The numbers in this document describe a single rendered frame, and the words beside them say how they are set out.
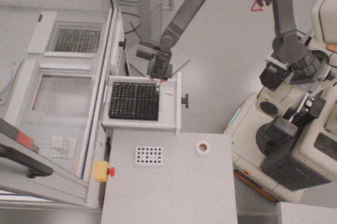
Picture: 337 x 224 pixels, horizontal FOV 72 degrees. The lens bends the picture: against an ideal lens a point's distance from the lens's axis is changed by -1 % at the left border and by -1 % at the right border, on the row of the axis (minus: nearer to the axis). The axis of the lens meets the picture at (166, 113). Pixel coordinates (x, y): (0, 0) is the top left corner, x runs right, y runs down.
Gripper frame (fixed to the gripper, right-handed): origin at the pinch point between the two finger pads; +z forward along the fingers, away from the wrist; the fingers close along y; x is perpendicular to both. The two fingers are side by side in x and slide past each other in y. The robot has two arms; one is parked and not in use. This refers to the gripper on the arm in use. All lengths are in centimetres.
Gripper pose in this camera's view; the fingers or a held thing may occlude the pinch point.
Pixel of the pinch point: (157, 80)
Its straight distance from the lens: 104.0
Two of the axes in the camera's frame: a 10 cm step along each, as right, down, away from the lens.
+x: -0.9, 9.1, -3.9
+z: -1.7, 3.8, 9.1
